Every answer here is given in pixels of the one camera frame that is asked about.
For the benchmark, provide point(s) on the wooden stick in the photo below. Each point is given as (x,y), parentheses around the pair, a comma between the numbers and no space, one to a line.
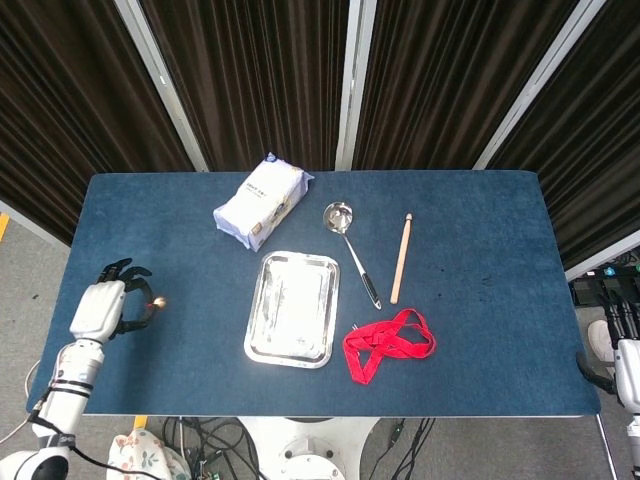
(401,260)

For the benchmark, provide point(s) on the blue table cloth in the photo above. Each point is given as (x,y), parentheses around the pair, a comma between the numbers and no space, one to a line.
(475,240)

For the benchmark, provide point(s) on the white plastic food package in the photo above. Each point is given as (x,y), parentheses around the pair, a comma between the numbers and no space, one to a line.
(260,200)

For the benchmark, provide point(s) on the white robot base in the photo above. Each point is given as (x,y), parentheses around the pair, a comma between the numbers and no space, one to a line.
(310,450)

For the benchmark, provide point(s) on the floral fabric bag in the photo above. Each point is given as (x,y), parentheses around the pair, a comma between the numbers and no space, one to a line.
(140,455)

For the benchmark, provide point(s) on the rectangular stainless steel tray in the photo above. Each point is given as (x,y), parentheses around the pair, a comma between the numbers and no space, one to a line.
(295,310)

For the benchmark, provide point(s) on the white shoe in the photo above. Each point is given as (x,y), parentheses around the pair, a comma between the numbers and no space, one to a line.
(600,340)

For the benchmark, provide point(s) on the white partition post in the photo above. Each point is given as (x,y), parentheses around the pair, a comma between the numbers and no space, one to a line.
(352,90)
(605,257)
(535,85)
(165,95)

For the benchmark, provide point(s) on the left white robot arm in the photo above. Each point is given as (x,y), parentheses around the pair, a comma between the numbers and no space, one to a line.
(70,380)

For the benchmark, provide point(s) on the dark brown pleated curtain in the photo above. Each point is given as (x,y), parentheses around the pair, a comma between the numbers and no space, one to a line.
(260,75)
(595,150)
(65,110)
(450,75)

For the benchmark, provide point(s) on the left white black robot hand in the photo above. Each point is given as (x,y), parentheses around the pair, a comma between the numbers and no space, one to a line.
(97,310)

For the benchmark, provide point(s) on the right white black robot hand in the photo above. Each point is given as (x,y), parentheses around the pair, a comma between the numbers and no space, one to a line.
(627,365)

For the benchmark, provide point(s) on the black electronics box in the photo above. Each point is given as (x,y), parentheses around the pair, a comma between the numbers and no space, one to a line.
(587,290)

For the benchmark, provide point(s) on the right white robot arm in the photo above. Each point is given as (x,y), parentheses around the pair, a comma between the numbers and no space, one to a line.
(634,430)

